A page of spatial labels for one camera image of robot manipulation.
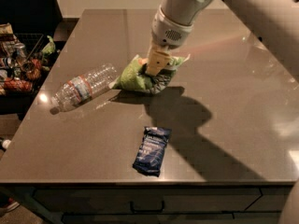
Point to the black drawer handle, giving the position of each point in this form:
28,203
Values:
149,207

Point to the clear plastic water bottle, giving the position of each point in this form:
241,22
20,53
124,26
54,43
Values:
81,89

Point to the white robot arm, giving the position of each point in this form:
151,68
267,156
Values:
274,22

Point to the green jalapeno chip bag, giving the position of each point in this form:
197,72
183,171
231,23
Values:
134,78

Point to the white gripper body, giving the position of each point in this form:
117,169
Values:
169,33

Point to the dark blue snack bar wrapper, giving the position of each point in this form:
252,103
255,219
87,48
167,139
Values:
150,155

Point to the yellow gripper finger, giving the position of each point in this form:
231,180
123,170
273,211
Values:
158,58

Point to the black wire basket of snacks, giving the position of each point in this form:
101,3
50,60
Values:
25,60

